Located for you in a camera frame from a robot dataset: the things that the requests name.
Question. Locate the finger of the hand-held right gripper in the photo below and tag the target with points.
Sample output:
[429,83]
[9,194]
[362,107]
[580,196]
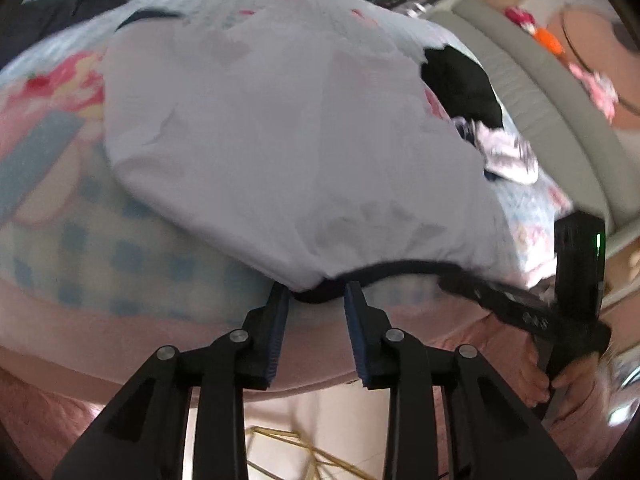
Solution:
[510,305]

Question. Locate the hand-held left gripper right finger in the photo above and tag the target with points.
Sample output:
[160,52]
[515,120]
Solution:
[356,340]

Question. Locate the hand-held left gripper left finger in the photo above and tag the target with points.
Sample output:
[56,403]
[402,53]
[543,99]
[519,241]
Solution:
[279,335]

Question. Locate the white shirt with black trim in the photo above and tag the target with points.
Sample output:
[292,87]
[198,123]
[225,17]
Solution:
[300,160]

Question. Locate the person's right hand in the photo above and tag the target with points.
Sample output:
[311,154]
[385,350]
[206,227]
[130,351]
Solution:
[534,375]

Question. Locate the pink printed folded garment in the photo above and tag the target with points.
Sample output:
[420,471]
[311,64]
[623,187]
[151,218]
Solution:
[510,155]

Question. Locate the grey padded headboard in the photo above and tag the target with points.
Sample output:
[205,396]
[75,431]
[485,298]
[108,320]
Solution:
[550,110]

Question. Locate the pink plush toy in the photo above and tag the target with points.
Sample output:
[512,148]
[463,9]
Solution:
[597,90]

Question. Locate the blue checked printed blanket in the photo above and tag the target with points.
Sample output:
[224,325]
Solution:
[100,260]

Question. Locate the black folded garment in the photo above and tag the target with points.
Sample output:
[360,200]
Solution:
[460,85]

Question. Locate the orange plush toy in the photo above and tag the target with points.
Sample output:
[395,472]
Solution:
[549,41]

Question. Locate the red plush toy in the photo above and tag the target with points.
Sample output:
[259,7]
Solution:
[519,16]

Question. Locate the black crumpled garment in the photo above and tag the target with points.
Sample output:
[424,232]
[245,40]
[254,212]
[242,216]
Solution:
[60,5]

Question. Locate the round glass wall lamp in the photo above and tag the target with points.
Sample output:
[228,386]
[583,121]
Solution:
[620,35]

